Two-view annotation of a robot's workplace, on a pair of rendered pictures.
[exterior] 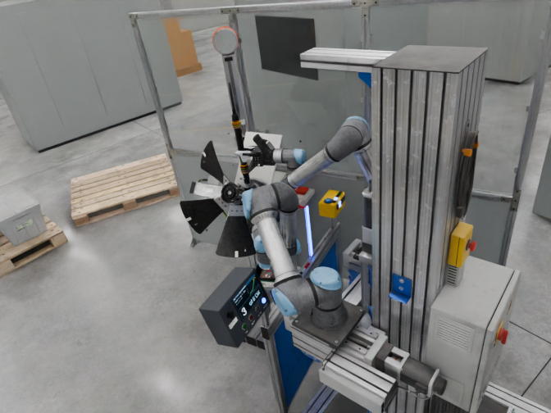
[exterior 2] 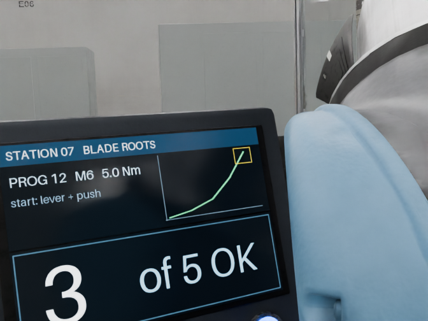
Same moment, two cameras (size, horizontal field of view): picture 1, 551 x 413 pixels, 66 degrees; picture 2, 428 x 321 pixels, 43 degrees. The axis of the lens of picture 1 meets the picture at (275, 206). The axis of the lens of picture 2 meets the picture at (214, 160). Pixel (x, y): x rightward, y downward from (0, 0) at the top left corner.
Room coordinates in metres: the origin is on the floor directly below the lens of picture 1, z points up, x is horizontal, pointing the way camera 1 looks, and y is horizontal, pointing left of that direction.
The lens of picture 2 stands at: (1.00, -0.02, 1.27)
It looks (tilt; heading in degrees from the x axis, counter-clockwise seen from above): 7 degrees down; 29
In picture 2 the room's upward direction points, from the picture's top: 2 degrees counter-clockwise
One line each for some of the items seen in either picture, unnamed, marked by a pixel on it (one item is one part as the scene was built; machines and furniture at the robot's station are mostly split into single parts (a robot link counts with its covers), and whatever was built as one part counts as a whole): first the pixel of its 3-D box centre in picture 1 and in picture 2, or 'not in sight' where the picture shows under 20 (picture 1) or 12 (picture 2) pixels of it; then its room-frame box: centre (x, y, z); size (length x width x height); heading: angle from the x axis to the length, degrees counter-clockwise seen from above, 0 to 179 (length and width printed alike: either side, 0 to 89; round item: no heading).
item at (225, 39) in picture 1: (225, 40); not in sight; (2.76, 0.15, 1.88); 0.16 x 0.07 x 0.16; 92
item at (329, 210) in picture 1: (332, 204); not in sight; (2.08, -0.33, 1.02); 0.16 x 0.10 x 0.11; 147
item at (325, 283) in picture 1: (325, 286); not in sight; (1.23, -0.15, 1.20); 0.13 x 0.12 x 0.14; 104
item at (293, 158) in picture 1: (293, 156); not in sight; (1.93, -0.13, 1.44); 0.11 x 0.08 x 0.09; 67
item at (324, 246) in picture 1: (306, 273); not in sight; (1.75, -0.11, 0.82); 0.90 x 0.04 x 0.08; 147
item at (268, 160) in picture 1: (264, 156); not in sight; (1.99, 0.02, 1.44); 0.12 x 0.08 x 0.09; 67
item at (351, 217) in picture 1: (313, 224); not in sight; (2.63, -0.27, 0.50); 2.59 x 0.03 x 0.91; 57
